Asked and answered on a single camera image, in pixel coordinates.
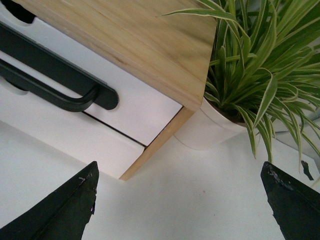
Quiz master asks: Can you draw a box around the green spider plant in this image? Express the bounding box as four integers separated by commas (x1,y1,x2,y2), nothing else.
156,0,320,173

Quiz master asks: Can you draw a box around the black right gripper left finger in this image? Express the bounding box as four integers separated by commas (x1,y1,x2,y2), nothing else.
0,161,99,240

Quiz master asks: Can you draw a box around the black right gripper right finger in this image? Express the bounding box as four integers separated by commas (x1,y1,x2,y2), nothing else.
260,161,320,240

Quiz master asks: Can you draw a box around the light wooden drawer cabinet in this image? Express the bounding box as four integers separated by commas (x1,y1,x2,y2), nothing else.
19,0,217,181

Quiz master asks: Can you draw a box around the white drawer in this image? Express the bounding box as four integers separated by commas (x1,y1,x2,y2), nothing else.
0,78,144,179
0,4,182,146

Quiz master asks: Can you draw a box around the black drawer handle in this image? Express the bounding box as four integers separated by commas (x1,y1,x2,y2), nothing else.
0,23,119,112

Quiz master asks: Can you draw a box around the white plant pot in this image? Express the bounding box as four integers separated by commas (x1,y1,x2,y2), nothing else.
174,98,247,151

